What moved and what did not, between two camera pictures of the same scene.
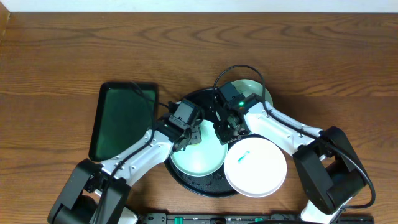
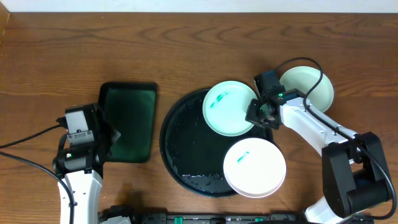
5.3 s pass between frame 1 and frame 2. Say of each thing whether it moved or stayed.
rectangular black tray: stayed
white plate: stayed
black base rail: stayed
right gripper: moved
